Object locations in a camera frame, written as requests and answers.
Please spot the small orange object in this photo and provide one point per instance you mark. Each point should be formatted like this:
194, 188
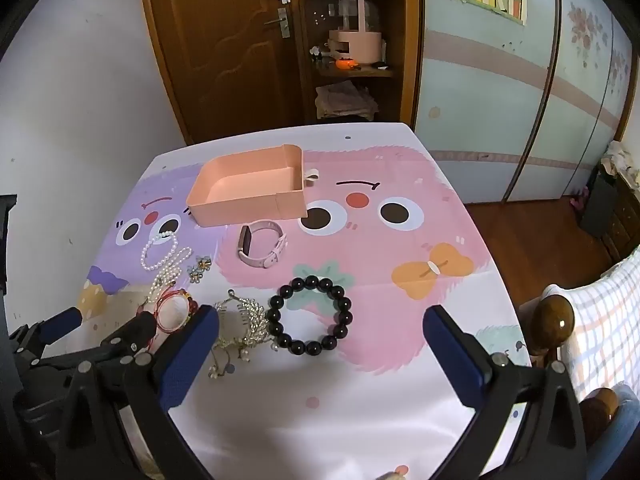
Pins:
346, 64

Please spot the cartoon printed tablecloth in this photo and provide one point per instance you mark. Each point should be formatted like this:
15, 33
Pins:
380, 270

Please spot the wooden shelf cabinet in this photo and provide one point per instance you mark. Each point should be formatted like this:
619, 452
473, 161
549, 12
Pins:
405, 35

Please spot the pink wrist watch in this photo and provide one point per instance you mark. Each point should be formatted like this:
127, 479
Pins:
272, 255

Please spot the pink slippers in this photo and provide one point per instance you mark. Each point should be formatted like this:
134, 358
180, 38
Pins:
579, 203

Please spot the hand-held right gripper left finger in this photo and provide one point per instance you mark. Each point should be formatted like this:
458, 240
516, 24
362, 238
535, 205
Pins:
187, 360

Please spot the cream crumpled cloth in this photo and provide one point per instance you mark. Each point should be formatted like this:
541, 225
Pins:
617, 160

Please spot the round wooden post knob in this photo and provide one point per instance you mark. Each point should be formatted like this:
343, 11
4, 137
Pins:
597, 410
552, 322

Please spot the pink plastic tray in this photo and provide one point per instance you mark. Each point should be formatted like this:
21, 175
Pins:
240, 195

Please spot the pale blue sliding wardrobe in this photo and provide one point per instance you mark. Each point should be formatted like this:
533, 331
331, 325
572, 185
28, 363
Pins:
485, 95

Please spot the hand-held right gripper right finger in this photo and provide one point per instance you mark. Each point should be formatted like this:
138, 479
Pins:
455, 360

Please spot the folded beige cloth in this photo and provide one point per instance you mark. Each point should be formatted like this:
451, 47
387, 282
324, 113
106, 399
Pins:
345, 101

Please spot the brown wooden door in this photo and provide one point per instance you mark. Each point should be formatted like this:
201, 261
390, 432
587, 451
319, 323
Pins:
215, 60

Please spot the small flower earring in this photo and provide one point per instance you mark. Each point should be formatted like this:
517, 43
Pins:
193, 274
202, 263

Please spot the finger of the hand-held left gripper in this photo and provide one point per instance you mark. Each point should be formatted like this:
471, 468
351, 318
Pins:
137, 329
62, 321

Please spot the dark wooden cabinet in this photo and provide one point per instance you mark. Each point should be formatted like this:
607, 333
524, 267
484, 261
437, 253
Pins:
617, 220

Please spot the small white flower ornament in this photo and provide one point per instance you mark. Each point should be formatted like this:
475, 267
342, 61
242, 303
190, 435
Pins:
314, 51

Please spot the plaid cloth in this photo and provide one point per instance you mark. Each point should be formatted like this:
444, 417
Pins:
605, 320

